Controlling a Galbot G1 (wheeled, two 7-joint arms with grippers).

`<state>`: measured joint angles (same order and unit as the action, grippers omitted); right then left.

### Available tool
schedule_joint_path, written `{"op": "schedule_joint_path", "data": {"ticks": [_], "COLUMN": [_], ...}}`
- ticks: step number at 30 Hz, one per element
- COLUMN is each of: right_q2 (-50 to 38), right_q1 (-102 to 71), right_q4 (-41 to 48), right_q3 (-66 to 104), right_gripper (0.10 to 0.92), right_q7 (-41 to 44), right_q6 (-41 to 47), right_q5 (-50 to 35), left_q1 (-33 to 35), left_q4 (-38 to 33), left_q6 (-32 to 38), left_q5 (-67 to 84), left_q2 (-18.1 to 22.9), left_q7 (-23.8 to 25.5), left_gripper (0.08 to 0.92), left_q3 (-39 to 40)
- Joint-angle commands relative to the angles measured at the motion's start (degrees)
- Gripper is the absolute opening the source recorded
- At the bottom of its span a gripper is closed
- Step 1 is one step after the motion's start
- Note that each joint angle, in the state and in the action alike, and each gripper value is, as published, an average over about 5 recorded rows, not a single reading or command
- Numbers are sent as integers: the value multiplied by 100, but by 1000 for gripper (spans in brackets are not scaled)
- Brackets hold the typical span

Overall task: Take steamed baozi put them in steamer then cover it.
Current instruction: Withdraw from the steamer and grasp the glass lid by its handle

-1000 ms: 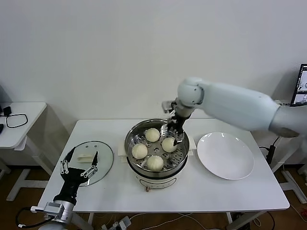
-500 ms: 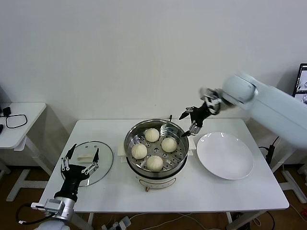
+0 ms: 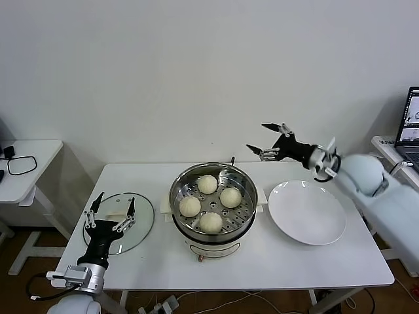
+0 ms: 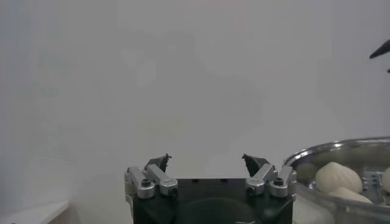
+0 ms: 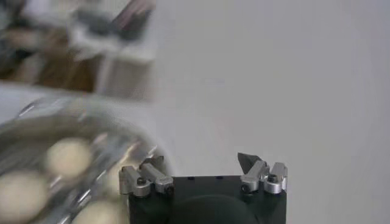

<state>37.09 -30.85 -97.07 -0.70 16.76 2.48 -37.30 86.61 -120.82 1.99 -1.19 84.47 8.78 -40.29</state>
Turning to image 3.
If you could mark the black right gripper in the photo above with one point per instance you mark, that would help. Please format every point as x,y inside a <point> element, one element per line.
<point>294,150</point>

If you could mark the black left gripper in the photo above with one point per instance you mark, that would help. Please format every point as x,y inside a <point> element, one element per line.
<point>101,238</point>

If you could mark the round glass pot lid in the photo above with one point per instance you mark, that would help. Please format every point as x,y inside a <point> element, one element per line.
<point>137,229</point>

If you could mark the white steamed baozi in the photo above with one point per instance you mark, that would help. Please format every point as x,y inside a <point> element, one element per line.
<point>211,223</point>
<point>230,198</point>
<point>190,206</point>
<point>207,184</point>

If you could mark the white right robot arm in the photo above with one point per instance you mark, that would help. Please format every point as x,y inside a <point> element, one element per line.
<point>361,176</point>

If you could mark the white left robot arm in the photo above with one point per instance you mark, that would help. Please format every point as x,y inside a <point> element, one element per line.
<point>95,283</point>

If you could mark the white electric cooker base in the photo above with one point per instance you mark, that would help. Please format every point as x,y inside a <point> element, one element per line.
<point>166,209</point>

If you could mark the round white plate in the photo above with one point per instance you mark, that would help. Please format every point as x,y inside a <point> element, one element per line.
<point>307,212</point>

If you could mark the white side table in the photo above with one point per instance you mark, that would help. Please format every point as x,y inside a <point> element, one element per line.
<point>49,157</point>

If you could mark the white power strip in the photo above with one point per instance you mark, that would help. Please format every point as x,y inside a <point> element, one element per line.
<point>167,304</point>

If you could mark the white desk with label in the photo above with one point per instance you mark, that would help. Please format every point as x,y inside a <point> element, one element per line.
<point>384,147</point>

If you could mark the small black charger block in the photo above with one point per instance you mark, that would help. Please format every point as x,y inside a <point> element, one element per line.
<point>9,152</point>

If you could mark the white laptop adapter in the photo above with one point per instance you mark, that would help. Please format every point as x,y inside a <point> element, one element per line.
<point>407,164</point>

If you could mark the open laptop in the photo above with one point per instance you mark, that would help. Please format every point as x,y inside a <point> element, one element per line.
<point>410,108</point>

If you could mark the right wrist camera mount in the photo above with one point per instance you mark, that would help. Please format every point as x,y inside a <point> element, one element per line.
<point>332,148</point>

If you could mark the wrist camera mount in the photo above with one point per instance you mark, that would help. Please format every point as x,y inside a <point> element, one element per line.
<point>77,273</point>
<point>332,148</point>

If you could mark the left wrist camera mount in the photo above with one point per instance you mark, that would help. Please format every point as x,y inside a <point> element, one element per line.
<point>77,273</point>

